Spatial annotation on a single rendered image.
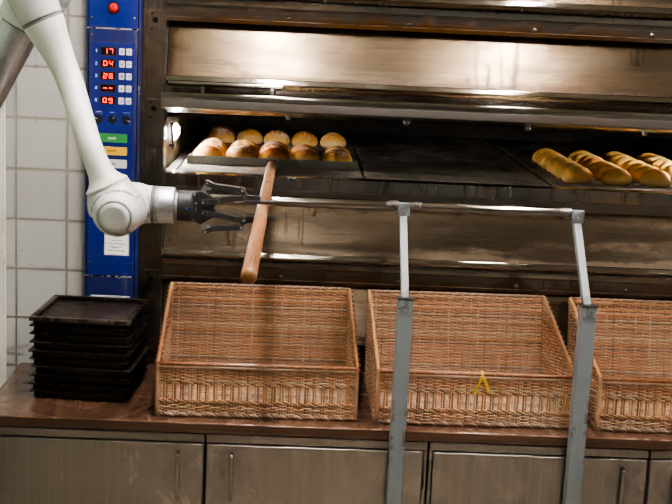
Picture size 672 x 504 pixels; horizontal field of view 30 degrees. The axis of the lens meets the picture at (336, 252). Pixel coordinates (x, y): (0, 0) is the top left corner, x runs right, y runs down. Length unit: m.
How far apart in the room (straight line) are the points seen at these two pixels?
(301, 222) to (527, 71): 0.82
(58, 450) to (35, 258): 0.71
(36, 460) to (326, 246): 1.07
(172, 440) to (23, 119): 1.09
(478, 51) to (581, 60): 0.31
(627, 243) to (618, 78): 0.51
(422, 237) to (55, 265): 1.12
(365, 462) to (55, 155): 1.31
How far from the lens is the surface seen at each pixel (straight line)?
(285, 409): 3.44
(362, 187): 3.80
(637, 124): 3.75
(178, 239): 3.83
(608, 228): 3.95
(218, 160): 4.04
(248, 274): 2.26
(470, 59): 3.81
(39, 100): 3.86
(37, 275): 3.93
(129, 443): 3.45
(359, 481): 3.46
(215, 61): 3.78
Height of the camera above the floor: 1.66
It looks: 11 degrees down
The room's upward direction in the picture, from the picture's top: 3 degrees clockwise
